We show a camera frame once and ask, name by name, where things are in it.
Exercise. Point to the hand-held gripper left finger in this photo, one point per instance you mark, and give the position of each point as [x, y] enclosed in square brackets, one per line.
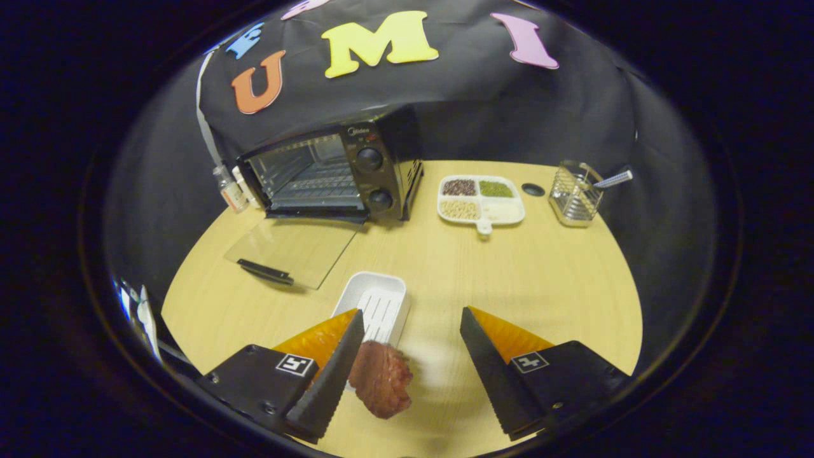
[334, 375]

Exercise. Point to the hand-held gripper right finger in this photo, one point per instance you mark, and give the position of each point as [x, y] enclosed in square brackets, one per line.
[489, 372]

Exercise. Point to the red-brown meat piece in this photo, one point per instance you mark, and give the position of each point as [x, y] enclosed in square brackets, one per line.
[381, 378]

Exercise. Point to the black toaster oven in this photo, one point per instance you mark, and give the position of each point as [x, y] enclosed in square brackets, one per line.
[375, 178]

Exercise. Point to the white bread toaster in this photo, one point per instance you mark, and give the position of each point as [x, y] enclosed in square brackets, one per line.
[249, 191]

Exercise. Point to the white rectangular plastic tray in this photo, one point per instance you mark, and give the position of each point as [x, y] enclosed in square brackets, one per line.
[375, 305]

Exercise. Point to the white divided dish with beans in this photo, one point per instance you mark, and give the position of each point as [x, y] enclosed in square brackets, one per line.
[502, 210]

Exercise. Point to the black round table grommet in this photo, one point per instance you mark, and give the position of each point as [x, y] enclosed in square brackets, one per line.
[533, 189]

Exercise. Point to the small clear bottle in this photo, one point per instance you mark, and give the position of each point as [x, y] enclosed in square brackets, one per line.
[230, 194]

